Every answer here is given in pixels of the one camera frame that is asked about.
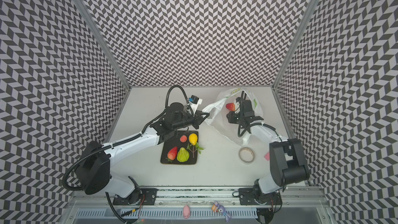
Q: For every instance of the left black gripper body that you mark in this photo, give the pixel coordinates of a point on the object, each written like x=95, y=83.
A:
x=188, y=121

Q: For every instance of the purple toy figure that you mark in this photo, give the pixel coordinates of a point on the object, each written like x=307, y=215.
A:
x=220, y=209

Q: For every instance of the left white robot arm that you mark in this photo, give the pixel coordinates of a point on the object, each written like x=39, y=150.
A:
x=92, y=173

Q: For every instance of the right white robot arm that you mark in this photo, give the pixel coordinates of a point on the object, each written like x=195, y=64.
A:
x=287, y=161

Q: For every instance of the green fake fruit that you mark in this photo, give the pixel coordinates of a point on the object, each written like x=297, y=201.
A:
x=183, y=155

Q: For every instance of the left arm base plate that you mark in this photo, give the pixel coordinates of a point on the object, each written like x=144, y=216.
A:
x=146, y=196

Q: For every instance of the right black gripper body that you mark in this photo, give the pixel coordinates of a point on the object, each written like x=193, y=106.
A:
x=241, y=109

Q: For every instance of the white plastic bag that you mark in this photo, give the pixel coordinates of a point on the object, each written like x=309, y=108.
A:
x=218, y=115

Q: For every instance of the black square mat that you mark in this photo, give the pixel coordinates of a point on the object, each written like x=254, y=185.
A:
x=178, y=150

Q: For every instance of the aluminium front rail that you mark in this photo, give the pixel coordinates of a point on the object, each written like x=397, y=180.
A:
x=293, y=196

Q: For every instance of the beige masking tape roll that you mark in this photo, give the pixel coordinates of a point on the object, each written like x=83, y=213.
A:
x=246, y=155

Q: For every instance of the red fake strawberry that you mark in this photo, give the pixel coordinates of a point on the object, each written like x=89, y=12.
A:
x=172, y=154

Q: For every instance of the small red fake cherry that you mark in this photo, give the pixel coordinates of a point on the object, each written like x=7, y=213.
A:
x=183, y=138

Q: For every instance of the red fake apple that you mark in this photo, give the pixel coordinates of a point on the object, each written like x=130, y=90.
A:
x=231, y=107

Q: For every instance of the pink toy figure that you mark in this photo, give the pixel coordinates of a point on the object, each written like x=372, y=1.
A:
x=186, y=212

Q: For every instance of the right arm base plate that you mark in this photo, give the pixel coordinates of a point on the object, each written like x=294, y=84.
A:
x=249, y=196

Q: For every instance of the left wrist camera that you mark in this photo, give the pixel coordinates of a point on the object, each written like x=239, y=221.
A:
x=194, y=103

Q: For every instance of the fake leafy twig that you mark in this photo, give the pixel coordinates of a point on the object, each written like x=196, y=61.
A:
x=194, y=149

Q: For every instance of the pink eraser block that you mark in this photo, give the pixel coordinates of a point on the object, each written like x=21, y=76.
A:
x=267, y=156

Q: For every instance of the yellow fake lemon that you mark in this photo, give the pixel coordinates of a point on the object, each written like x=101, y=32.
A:
x=193, y=139

